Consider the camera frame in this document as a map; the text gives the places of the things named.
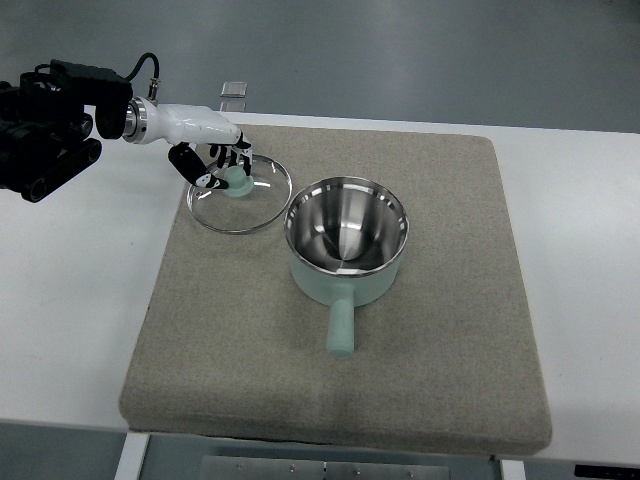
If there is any beige fabric mat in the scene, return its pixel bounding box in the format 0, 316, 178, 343
119, 126, 552, 455

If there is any glass lid with green knob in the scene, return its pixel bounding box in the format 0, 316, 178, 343
186, 154, 292, 234

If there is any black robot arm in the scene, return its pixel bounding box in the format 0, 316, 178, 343
1, 52, 160, 203

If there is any black label strip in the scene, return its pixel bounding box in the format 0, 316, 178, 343
574, 464, 640, 480

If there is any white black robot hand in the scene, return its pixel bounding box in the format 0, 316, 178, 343
122, 97, 253, 190

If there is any grey metal plate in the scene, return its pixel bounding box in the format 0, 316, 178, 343
198, 456, 451, 480

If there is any clear plastic floor piece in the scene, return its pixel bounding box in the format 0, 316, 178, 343
220, 81, 248, 98

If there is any mint green pot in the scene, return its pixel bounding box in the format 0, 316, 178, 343
284, 176, 409, 358

